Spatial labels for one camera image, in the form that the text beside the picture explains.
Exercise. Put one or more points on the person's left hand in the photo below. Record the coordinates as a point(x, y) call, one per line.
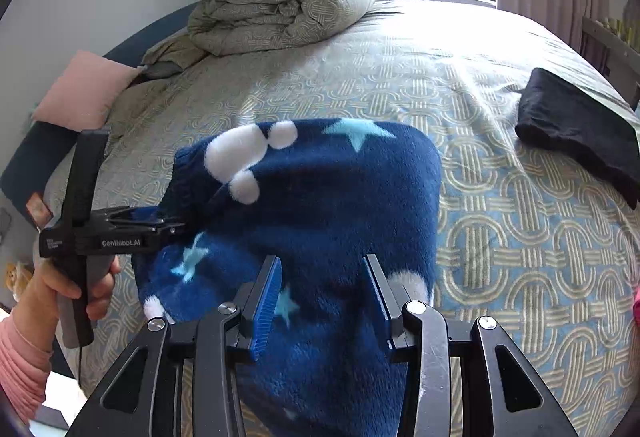
point(50, 279)

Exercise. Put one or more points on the blue star fleece pants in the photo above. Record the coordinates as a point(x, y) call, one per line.
point(325, 197)

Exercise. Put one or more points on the blue headboard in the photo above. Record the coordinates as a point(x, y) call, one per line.
point(30, 152)

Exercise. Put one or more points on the orange plush toy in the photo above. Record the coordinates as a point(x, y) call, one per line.
point(15, 282)

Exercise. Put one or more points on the folded patterned duvet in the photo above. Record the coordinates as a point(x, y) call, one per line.
point(280, 2)

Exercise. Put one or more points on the bed with patterned cover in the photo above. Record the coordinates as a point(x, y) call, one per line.
point(500, 217)

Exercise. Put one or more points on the wooden shelf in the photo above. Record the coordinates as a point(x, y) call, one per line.
point(600, 44)

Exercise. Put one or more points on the pink pillow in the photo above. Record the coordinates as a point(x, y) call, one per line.
point(85, 92)

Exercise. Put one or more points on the dark grey pillow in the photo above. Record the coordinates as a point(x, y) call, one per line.
point(157, 69)

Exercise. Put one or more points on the person's left forearm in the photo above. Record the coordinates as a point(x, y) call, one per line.
point(20, 362)

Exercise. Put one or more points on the small brown packet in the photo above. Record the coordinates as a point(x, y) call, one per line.
point(40, 212)

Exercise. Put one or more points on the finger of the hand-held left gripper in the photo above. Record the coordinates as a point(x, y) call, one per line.
point(172, 231)
point(120, 218)

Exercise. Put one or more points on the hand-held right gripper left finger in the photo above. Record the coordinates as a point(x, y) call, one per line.
point(267, 307)

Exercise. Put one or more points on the black folded cloth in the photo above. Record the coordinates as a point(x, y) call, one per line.
point(575, 127)

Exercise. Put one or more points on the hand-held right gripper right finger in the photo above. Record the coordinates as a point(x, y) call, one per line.
point(377, 287)

